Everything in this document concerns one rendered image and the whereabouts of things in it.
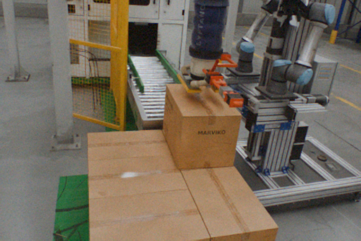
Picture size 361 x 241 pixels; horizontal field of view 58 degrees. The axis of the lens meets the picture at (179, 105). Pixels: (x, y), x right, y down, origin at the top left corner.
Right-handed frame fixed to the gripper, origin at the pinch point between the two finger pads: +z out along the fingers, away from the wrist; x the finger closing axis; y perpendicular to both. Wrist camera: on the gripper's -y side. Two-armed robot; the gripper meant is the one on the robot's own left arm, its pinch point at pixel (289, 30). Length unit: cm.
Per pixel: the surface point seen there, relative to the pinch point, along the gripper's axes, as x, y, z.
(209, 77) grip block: -13, 40, 32
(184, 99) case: -39, 46, 58
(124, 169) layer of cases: -19, 90, 98
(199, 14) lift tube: -35, 42, -2
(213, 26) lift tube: -30.3, 34.1, 4.7
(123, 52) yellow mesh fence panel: -154, 71, 53
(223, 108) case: -22, 23, 58
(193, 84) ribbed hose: -24, 46, 41
